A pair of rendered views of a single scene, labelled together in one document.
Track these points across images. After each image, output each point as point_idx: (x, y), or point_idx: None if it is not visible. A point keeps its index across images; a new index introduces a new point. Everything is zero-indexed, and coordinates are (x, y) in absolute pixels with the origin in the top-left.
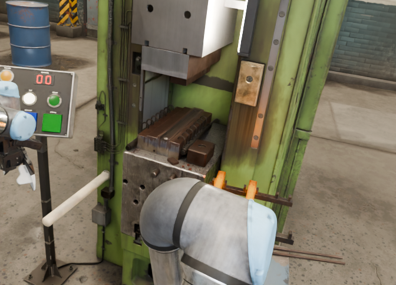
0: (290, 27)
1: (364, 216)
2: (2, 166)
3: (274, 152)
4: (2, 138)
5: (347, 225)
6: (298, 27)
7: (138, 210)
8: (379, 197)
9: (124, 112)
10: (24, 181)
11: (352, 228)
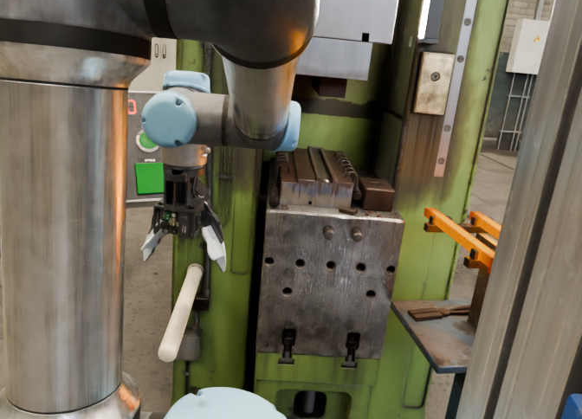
0: (485, 0)
1: (467, 280)
2: (185, 230)
3: (465, 177)
4: (188, 174)
5: (457, 293)
6: (494, 0)
7: (290, 305)
8: (466, 255)
9: (231, 157)
10: (216, 254)
11: (463, 295)
